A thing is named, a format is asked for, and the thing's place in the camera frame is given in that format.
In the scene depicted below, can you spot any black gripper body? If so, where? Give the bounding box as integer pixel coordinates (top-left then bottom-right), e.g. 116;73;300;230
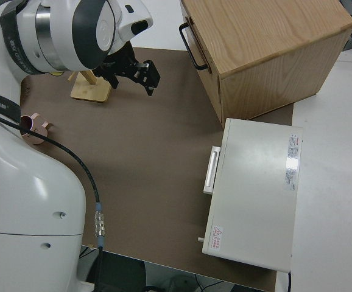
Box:
94;44;144;82

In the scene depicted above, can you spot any pink mug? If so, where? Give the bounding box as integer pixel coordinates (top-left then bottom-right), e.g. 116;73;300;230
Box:
19;113;53;145

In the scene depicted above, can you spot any wooden mug rack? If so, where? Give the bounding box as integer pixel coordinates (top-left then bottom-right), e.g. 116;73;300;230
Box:
67;68;113;104

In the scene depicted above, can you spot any brown table mat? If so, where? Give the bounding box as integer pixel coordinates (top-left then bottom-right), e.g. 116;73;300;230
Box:
19;47;295;292

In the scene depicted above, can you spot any round wicker basket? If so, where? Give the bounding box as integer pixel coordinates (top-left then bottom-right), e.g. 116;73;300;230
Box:
22;75;33;99

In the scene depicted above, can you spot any wooden cabinet box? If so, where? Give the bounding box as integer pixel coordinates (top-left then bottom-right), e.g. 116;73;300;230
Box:
178;0;352;122

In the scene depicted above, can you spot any white toaster oven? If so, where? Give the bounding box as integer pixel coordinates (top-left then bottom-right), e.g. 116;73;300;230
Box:
196;117;304;273

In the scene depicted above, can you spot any black box under table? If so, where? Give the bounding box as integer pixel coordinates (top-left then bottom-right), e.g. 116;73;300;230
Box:
86;249;148;292

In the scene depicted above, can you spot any black cabinet handle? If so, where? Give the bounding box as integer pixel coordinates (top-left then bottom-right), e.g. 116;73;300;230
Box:
178;23;209;71

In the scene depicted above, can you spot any silver toaster door handle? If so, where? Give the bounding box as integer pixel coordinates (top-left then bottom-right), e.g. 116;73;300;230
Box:
202;145;222;195

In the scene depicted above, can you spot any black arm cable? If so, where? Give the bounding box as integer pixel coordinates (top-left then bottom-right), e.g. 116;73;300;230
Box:
0;108;106;292

